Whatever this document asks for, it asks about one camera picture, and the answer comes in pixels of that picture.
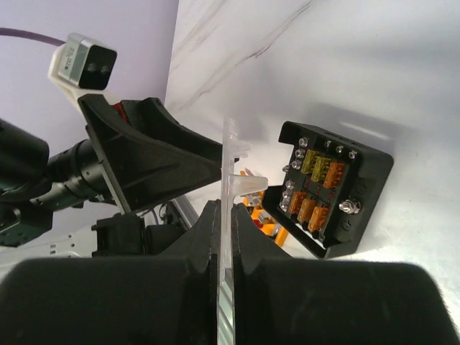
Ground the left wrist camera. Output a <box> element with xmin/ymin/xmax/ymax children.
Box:
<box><xmin>47</xmin><ymin>33</ymin><xmax>118</xmax><ymax>109</ymax></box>

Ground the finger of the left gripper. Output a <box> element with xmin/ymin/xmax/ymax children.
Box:
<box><xmin>118</xmin><ymin>97</ymin><xmax>222</xmax><ymax>167</ymax></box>

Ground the yellow blade fuse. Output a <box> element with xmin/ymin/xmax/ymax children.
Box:
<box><xmin>311</xmin><ymin>156</ymin><xmax>331</xmax><ymax>182</ymax></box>
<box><xmin>300</xmin><ymin>149</ymin><xmax>321</xmax><ymax>175</ymax></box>

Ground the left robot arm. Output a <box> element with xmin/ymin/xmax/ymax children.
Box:
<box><xmin>1</xmin><ymin>94</ymin><xmax>223</xmax><ymax>248</ymax></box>

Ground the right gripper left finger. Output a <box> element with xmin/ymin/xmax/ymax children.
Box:
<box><xmin>162</xmin><ymin>200</ymin><xmax>220</xmax><ymax>344</ymax></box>

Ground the orange blade fuse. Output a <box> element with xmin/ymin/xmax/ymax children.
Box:
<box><xmin>288</xmin><ymin>191</ymin><xmax>307</xmax><ymax>214</ymax></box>
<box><xmin>323</xmin><ymin>162</ymin><xmax>345</xmax><ymax>189</ymax></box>
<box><xmin>308</xmin><ymin>206</ymin><xmax>328</xmax><ymax>233</ymax></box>
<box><xmin>297</xmin><ymin>198</ymin><xmax>317</xmax><ymax>224</ymax></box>

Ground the aluminium rail frame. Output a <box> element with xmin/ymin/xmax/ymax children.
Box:
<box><xmin>143</xmin><ymin>195</ymin><xmax>201</xmax><ymax>234</ymax></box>

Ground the black fuse box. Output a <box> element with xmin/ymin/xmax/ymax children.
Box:
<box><xmin>262</xmin><ymin>121</ymin><xmax>394</xmax><ymax>259</ymax></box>

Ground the orange terminal block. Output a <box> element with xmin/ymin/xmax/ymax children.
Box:
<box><xmin>242</xmin><ymin>191</ymin><xmax>288</xmax><ymax>247</ymax></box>

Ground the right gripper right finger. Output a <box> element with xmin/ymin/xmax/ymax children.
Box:
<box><xmin>231</xmin><ymin>203</ymin><xmax>289</xmax><ymax>344</ymax></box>

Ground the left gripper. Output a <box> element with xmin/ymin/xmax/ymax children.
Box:
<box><xmin>30</xmin><ymin>94</ymin><xmax>221</xmax><ymax>214</ymax></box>

